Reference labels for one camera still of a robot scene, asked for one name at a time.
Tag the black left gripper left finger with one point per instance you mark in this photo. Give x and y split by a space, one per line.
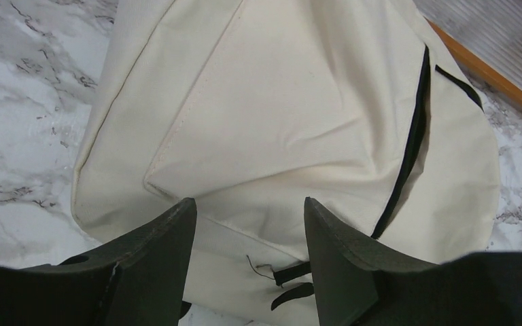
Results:
135 279

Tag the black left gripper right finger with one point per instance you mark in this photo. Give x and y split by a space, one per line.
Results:
360 281

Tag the orange wooden shelf rack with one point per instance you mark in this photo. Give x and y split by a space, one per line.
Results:
485 36

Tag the beige canvas backpack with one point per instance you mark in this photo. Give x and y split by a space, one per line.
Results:
250 107

